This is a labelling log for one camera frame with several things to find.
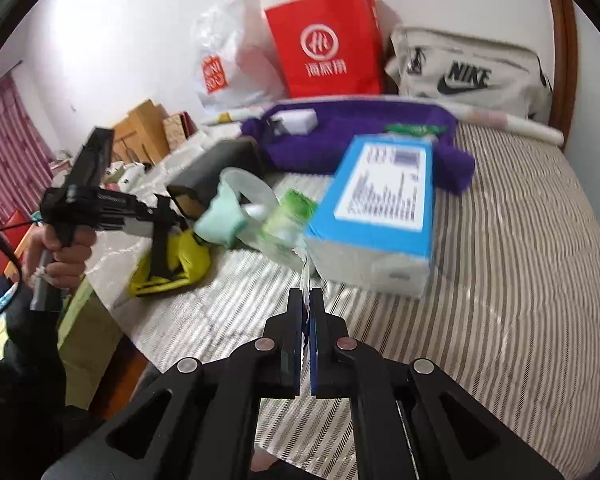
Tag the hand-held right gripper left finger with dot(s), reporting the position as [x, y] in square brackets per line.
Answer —
[292, 355]

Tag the person's left forearm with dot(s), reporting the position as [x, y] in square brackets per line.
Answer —
[10, 390]

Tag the person's left hand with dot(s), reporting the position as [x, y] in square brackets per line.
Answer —
[70, 265]

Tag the dark green tea tin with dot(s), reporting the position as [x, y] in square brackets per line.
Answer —
[215, 167]

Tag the rolled paper poster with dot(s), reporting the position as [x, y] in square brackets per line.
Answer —
[510, 122]

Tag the red paper bag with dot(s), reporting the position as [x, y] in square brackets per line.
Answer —
[325, 45]

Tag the purple towel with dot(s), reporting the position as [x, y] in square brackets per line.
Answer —
[350, 120]

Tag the pink curtain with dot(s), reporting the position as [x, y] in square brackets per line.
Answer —
[10, 150]

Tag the grey waist bag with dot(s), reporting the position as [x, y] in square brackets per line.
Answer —
[460, 77]

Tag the white mint sock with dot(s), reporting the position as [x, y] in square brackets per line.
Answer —
[220, 222]

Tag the blue tissue pack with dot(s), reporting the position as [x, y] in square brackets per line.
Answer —
[380, 210]

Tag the brown wooden door frame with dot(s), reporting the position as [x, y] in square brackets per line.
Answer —
[562, 60]

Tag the wooden headboard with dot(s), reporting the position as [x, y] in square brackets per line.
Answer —
[140, 127]

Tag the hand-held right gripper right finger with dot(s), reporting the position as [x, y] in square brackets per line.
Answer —
[317, 360]

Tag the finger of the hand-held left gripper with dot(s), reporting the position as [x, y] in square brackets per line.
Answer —
[152, 210]

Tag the clear bag with green print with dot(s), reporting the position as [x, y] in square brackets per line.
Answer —
[287, 220]

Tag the white plastic shopping bag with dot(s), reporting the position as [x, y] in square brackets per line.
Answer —
[235, 60]

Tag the white face mask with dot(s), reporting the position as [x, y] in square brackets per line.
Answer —
[296, 122]

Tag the green bed sheet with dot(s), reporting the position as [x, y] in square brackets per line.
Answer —
[87, 332]

